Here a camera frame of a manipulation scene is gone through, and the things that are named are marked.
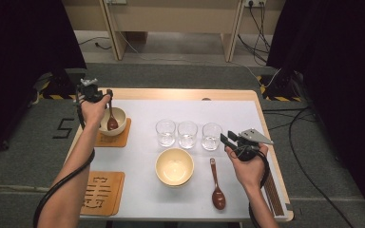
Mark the right hand-held gripper cable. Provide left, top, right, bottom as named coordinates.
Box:
left=247, top=148, right=271, bottom=228

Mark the left hand-held gripper cable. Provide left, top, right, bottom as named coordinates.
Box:
left=32, top=91, right=96, bottom=228

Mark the white wall outlet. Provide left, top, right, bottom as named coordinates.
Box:
left=244, top=0, right=266, bottom=8

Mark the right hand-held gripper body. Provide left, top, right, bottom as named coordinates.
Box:
left=232, top=127, right=274, bottom=162

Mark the brown wooden spoon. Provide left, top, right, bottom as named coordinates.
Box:
left=106, top=94, right=120, bottom=132
left=209, top=157, right=227, bottom=211

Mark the person's left hand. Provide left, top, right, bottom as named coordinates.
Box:
left=80, top=94, right=112, bottom=128

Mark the clear drinking glass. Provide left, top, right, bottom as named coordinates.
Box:
left=177, top=120, right=199, bottom=150
left=155, top=119, right=177, bottom=148
left=201, top=123, right=223, bottom=152

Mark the hand-held gripper cable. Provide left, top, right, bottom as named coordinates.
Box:
left=32, top=91, right=96, bottom=228
left=247, top=148, right=271, bottom=228

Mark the person's right hand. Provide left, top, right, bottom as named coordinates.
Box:
left=224, top=142, right=270, bottom=191

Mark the white table sheet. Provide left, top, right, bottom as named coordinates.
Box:
left=79, top=99, right=289, bottom=221

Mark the black curtain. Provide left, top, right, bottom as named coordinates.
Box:
left=0, top=0, right=87, bottom=160
left=265, top=0, right=365, bottom=219

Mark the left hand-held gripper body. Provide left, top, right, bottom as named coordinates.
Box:
left=75, top=78, right=105, bottom=104

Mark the black power cable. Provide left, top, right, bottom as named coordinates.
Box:
left=77, top=36, right=112, bottom=51
left=248, top=1, right=272, bottom=55
left=237, top=1, right=269, bottom=66

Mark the black stand base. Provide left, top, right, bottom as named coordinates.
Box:
left=259, top=70, right=302, bottom=103
left=41, top=68, right=86, bottom=100

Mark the wooden cutout trivet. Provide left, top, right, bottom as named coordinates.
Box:
left=80, top=170, right=124, bottom=218
left=115, top=171, right=126, bottom=217
left=94, top=117, right=132, bottom=148

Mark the row of wooden chopsticks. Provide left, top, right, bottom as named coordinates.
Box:
left=264, top=177, right=285, bottom=217

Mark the beige desk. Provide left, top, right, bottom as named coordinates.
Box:
left=98, top=0, right=246, bottom=63

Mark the black floor cable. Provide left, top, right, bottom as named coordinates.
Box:
left=261, top=106, right=317, bottom=131
left=288, top=107, right=355, bottom=228

